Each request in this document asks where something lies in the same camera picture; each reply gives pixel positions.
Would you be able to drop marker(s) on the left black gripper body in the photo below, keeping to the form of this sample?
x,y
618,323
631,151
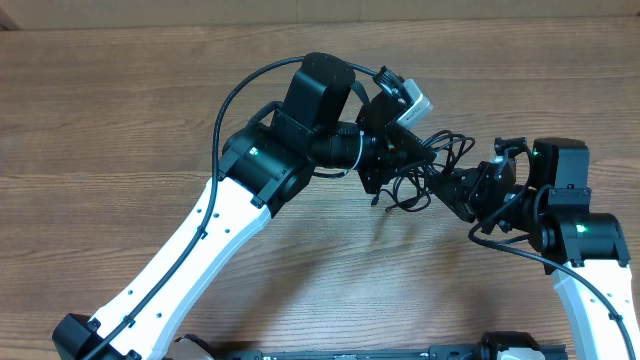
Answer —
x,y
375,161

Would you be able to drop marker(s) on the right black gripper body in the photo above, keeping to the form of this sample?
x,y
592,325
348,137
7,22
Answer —
x,y
482,195

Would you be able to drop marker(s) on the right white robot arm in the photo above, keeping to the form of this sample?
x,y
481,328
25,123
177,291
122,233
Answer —
x,y
533,201

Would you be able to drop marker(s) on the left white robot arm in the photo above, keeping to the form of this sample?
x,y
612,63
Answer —
x,y
325,126

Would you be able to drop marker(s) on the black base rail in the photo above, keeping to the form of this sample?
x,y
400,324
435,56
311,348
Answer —
x,y
492,346

